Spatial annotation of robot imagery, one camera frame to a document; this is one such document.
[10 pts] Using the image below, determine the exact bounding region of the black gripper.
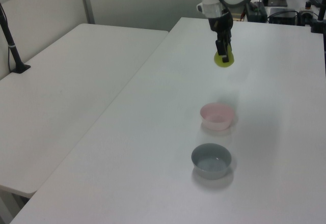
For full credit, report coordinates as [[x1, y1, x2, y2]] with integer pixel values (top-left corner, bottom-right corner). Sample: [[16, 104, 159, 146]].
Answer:
[[208, 9, 234, 63]]

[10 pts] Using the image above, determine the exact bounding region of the green pear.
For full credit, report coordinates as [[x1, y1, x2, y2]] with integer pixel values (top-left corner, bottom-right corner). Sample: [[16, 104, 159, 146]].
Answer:
[[213, 44, 235, 68]]

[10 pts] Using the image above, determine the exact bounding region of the pink plastic bowl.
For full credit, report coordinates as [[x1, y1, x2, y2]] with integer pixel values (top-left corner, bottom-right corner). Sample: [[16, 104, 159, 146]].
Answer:
[[200, 102, 235, 131]]

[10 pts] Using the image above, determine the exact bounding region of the grey plastic bowl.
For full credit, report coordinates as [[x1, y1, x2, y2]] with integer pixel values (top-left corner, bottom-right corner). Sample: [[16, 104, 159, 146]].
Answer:
[[191, 143, 233, 180]]

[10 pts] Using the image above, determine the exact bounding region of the black box with green parts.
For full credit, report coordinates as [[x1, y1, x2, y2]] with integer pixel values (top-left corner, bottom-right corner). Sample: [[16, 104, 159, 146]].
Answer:
[[244, 2, 268, 23]]

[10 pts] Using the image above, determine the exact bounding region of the black electronics box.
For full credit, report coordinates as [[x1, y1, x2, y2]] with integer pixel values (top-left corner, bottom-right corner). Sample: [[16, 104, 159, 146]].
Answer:
[[268, 7, 299, 25]]

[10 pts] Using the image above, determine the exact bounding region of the grey device with red button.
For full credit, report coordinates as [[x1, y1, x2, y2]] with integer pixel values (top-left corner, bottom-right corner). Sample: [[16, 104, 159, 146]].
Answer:
[[297, 1, 313, 26]]

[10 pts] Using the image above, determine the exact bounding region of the black clamp stand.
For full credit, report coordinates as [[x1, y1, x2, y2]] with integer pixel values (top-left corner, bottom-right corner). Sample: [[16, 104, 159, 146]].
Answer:
[[309, 0, 326, 34]]

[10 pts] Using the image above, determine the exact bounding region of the white side table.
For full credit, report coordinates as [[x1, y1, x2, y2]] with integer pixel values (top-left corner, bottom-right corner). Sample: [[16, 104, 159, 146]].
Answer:
[[0, 23, 170, 199]]

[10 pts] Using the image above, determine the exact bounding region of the black camera pole with base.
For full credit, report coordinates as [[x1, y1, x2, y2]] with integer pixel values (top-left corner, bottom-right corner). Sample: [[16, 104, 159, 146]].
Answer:
[[0, 2, 31, 74]]

